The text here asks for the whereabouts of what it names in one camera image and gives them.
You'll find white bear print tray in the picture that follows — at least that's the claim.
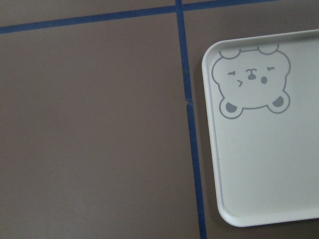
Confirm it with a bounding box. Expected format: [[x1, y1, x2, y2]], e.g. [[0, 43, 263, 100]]
[[202, 30, 319, 227]]

